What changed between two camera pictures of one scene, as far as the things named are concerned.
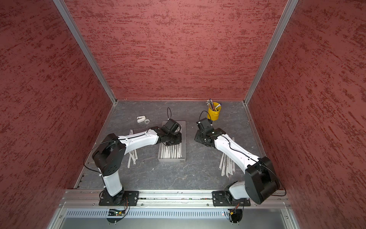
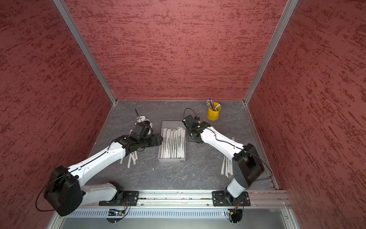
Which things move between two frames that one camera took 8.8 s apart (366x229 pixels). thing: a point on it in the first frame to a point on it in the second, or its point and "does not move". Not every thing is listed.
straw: [162, 150] does not move
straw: [179, 150] does not move
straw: [176, 151] does not move
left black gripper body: [173, 139] to [149, 141]
